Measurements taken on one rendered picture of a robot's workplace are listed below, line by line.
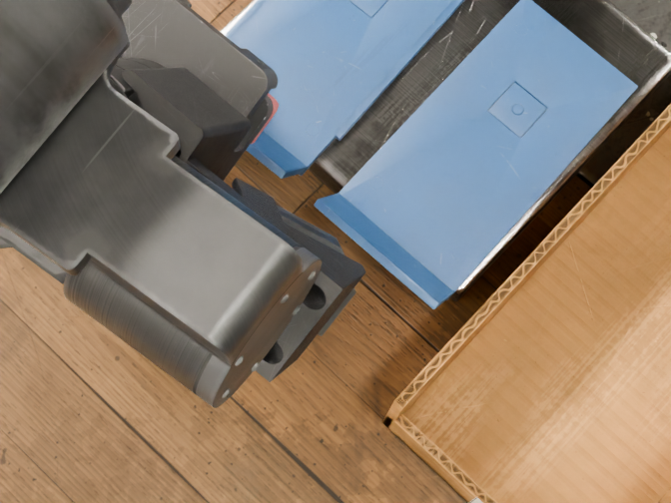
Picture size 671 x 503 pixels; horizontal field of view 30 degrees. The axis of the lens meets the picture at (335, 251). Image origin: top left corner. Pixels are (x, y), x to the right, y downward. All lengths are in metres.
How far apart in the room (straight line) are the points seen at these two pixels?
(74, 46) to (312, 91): 0.28
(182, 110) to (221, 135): 0.02
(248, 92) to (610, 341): 0.22
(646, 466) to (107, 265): 0.31
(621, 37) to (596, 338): 0.15
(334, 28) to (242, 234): 0.27
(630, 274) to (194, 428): 0.22
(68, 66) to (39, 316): 0.28
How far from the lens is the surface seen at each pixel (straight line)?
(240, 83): 0.47
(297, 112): 0.59
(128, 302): 0.38
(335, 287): 0.42
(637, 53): 0.63
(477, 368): 0.58
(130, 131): 0.37
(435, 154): 0.59
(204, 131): 0.43
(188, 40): 0.48
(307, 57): 0.60
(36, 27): 0.32
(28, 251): 0.39
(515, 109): 0.60
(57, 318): 0.60
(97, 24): 0.33
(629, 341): 0.60
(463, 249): 0.57
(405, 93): 0.60
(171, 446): 0.58
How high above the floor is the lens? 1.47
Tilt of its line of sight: 75 degrees down
